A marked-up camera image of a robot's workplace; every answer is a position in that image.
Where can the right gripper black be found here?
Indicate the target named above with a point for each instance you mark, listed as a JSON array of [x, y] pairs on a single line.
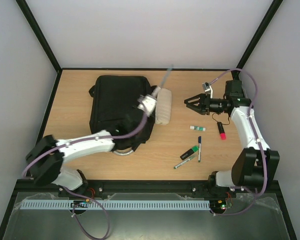
[[204, 104]]

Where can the beige pencil case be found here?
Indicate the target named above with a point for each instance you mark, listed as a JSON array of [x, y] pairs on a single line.
[[163, 107]]

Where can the black student bag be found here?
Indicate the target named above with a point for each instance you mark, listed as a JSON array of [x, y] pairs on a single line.
[[115, 103]]

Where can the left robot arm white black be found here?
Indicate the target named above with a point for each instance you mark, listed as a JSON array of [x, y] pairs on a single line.
[[46, 162]]

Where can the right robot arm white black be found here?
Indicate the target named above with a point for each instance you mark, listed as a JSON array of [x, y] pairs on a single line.
[[257, 163]]

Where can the green glue stick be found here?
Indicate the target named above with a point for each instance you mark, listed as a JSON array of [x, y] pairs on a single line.
[[197, 128]]

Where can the blue capped marker pen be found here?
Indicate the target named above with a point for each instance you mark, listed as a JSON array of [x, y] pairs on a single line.
[[199, 148]]

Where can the pink highlighter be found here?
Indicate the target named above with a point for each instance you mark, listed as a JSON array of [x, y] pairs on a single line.
[[221, 130]]

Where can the green black highlighter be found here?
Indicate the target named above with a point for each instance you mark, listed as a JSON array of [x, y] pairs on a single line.
[[189, 152]]

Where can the green capped marker pen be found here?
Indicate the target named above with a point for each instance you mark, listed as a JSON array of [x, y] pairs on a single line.
[[183, 162]]

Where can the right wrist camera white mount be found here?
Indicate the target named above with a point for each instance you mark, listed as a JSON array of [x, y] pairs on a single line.
[[207, 89]]

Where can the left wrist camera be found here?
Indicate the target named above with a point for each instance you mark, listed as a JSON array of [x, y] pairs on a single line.
[[147, 104]]

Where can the bag grey metal handle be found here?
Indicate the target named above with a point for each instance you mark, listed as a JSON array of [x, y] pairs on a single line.
[[122, 153]]

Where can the black aluminium frame rail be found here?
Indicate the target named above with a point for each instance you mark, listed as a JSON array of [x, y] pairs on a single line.
[[103, 188]]

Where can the grey slotted cable duct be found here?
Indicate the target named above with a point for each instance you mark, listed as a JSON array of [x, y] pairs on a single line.
[[143, 205]]

